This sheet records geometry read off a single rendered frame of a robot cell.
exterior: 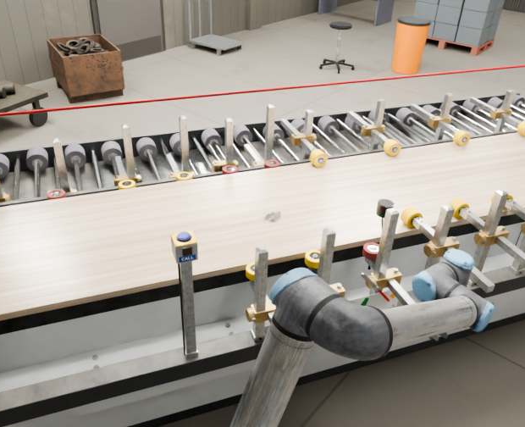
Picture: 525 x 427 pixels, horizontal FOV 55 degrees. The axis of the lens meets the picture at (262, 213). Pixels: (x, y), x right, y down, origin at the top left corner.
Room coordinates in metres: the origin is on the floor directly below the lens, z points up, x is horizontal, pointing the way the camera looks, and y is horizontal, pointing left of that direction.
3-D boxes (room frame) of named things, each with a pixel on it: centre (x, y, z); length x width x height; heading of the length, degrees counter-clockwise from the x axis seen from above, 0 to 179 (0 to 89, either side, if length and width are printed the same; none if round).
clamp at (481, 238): (1.73, -0.95, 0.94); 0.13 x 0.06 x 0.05; 112
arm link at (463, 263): (1.26, -0.62, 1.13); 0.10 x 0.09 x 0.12; 128
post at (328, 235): (1.44, -0.24, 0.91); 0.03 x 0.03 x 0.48; 22
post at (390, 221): (1.53, -0.47, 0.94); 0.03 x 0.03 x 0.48; 22
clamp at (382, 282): (1.55, -0.49, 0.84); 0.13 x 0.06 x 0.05; 112
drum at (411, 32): (7.06, -1.90, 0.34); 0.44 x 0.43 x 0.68; 53
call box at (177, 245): (1.25, 0.24, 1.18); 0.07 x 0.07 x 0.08; 22
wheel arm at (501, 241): (1.72, -0.98, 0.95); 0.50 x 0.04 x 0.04; 22
